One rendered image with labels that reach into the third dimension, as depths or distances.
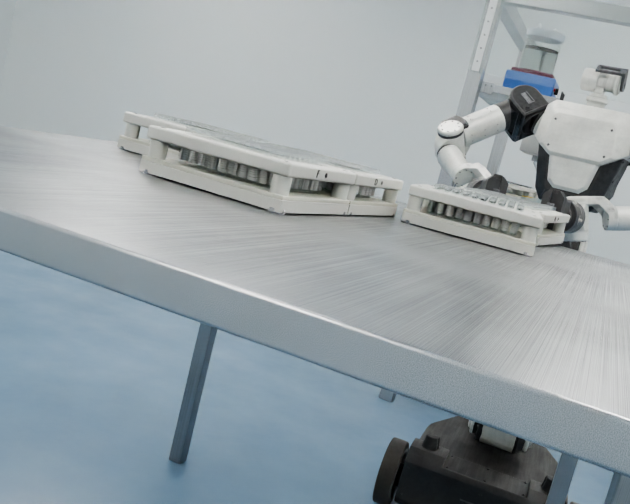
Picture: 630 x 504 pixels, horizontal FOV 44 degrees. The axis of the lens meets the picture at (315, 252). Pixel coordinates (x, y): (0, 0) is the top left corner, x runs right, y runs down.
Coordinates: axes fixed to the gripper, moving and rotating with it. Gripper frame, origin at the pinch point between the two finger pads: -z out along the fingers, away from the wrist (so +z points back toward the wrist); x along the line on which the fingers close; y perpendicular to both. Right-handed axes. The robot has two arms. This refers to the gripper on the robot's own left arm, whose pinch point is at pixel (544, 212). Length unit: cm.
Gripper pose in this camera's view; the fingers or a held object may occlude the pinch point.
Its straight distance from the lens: 199.9
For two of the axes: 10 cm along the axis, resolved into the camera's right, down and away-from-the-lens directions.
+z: 6.0, 0.2, 8.0
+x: -2.4, 9.6, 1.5
